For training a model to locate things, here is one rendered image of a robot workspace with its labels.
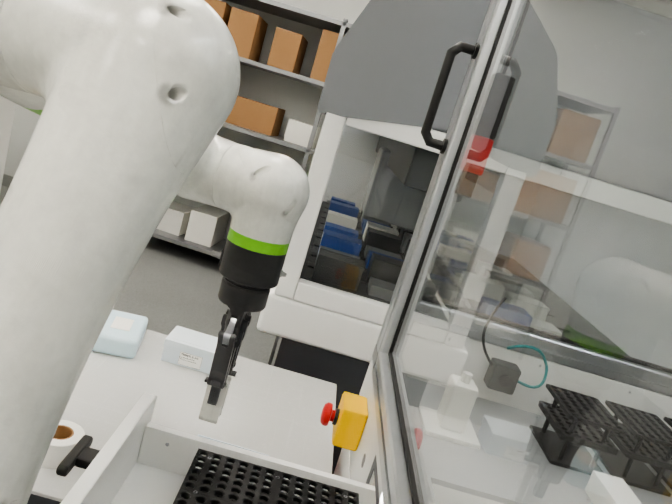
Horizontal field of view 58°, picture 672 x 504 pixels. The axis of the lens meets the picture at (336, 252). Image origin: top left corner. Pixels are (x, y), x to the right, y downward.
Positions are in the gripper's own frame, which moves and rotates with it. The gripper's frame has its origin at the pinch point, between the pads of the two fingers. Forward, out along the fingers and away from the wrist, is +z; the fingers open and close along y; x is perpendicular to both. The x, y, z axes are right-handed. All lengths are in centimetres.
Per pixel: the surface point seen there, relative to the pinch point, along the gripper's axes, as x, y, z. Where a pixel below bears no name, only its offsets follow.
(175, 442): -1.9, 14.0, 0.5
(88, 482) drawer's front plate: -6.6, 32.5, -4.1
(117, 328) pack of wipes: -27.8, -31.9, 8.3
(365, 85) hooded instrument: 8, -55, -56
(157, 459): -3.7, 14.0, 3.8
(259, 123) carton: -65, -357, -26
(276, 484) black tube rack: 12.8, 19.3, -1.3
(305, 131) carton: -30, -353, -30
